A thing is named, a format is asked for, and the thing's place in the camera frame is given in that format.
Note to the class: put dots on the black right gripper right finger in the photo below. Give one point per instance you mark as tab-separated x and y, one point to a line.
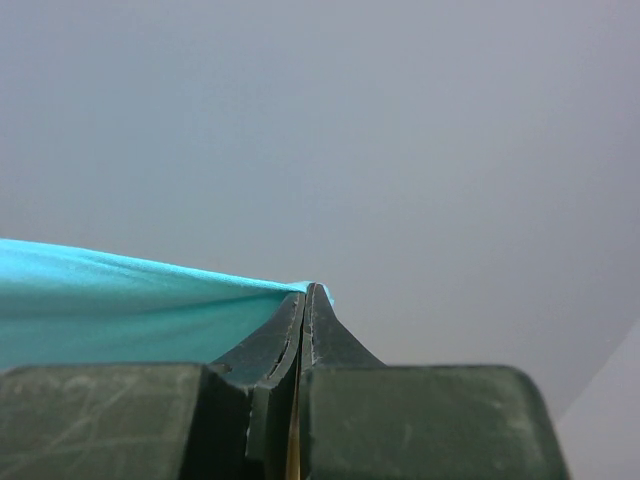
362	419

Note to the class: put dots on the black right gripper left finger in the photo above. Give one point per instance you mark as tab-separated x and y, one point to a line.
229	419

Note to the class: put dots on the turquoise t shirt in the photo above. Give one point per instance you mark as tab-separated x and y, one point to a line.
69	305

